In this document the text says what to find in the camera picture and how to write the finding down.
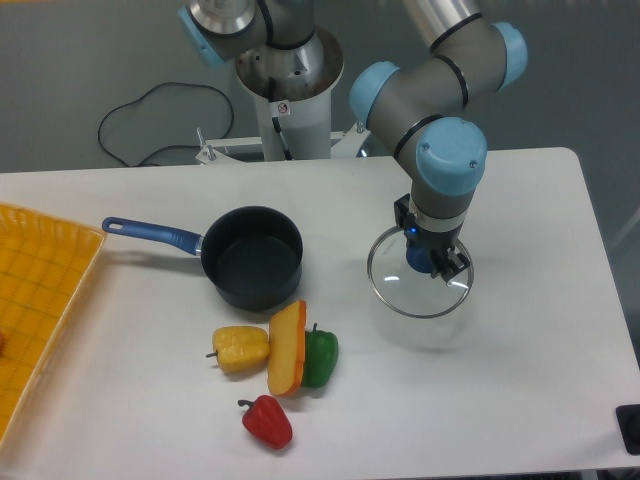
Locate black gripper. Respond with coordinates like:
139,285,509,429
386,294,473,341
394,195,471,279

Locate glass lid blue knob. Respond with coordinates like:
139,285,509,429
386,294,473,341
366,227,474,319

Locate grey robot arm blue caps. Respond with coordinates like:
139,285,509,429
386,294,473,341
178,1,528,280

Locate green toy bell pepper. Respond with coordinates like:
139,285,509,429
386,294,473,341
301,324,339,389

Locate orange toy pumpkin slice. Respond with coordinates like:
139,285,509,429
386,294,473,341
267,300,307,396

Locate yellow toy bell pepper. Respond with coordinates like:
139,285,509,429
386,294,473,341
205,326,271,375

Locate black table grommet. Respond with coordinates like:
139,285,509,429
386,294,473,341
615,404,640,456

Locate red toy bell pepper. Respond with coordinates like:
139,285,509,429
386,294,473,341
237,395,293,450

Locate yellow plastic basket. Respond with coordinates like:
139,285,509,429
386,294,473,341
1,203,106,440

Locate white metal base bracket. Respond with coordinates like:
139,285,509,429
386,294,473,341
195,121,371,165

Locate black saucepan blue handle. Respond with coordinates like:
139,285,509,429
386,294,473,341
102,206,303,312

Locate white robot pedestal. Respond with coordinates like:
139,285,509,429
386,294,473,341
235,27,344,161

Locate black cable on floor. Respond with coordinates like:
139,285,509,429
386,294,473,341
97,81,235,168

